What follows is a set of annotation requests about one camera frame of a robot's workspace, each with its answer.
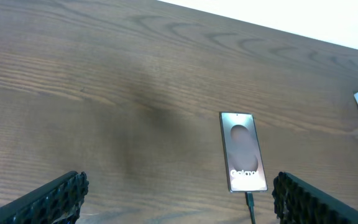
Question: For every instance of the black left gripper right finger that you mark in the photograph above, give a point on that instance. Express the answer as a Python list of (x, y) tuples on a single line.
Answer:
[(297, 202)]

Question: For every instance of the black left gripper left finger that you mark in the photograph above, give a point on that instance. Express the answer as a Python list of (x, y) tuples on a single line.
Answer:
[(58, 201)]

